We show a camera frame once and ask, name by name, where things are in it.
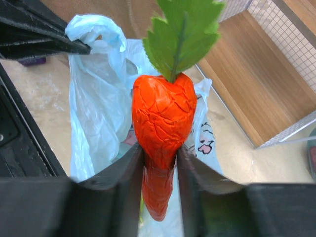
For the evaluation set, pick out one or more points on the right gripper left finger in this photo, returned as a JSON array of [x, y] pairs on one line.
[[105, 205]]

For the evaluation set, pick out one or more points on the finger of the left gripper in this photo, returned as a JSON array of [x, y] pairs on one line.
[[29, 29]]

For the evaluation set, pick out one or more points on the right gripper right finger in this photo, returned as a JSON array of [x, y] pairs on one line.
[[215, 206]]

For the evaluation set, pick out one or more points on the light blue plastic bag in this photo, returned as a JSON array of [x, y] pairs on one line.
[[100, 109]]

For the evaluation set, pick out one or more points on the red chili pepper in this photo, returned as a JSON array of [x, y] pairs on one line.
[[163, 106]]

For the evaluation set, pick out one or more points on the purple chocolate bar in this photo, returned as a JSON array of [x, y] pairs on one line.
[[32, 62]]

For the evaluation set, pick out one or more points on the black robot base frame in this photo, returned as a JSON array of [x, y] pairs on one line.
[[24, 151]]

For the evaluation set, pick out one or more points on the white wire wooden shelf rack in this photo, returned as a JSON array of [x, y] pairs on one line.
[[264, 67]]

